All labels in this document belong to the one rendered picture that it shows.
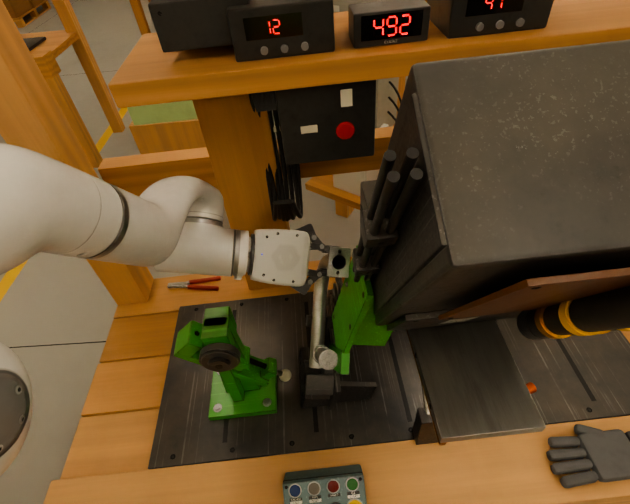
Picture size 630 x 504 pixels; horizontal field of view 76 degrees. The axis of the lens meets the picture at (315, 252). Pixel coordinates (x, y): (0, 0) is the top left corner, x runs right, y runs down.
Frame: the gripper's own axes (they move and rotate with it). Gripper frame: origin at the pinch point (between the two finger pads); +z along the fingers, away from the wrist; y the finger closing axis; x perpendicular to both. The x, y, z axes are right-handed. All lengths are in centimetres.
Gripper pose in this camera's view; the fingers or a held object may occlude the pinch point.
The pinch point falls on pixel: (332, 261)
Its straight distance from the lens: 76.5
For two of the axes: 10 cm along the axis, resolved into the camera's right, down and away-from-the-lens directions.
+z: 9.7, 0.9, 2.3
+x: -2.3, -0.2, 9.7
